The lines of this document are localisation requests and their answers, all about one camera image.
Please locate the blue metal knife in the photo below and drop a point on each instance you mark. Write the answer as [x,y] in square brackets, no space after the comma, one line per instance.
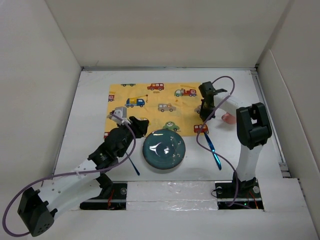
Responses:
[213,151]

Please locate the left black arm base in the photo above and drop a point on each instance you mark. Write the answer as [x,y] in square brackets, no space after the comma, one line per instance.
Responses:
[112,197]

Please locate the blue metal fork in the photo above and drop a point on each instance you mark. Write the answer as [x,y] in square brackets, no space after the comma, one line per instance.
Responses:
[133,165]

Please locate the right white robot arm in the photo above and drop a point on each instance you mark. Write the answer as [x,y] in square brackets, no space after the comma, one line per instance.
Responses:
[252,126]

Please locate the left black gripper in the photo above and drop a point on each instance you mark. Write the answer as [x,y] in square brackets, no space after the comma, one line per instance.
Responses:
[139,126]

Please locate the teal ceramic plate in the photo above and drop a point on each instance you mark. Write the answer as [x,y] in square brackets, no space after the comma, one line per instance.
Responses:
[164,149]

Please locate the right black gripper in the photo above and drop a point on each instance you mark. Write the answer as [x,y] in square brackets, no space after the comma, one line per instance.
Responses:
[204,114]

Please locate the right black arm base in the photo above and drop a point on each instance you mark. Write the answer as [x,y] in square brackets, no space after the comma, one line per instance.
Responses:
[247,197]

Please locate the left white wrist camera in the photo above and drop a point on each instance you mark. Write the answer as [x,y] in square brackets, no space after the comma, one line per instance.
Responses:
[119,115]

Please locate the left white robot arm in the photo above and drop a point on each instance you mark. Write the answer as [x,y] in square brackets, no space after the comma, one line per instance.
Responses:
[39,208]

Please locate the yellow car print cloth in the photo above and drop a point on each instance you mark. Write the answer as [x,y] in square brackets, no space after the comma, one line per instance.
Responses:
[172,106]

